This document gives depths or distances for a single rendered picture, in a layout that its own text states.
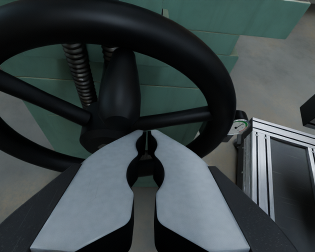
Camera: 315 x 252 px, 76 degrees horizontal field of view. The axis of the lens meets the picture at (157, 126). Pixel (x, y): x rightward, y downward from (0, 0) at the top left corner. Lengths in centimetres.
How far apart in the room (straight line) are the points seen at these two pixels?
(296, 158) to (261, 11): 91
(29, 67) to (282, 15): 44
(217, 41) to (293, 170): 87
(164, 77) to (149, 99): 7
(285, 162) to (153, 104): 81
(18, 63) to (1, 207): 83
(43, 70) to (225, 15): 33
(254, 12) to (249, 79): 141
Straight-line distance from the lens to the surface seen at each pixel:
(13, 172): 122
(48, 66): 44
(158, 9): 24
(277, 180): 107
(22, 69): 47
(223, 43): 39
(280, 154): 115
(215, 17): 36
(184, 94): 46
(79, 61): 26
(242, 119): 47
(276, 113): 165
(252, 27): 39
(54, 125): 60
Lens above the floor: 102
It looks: 56 degrees down
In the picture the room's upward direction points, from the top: 13 degrees clockwise
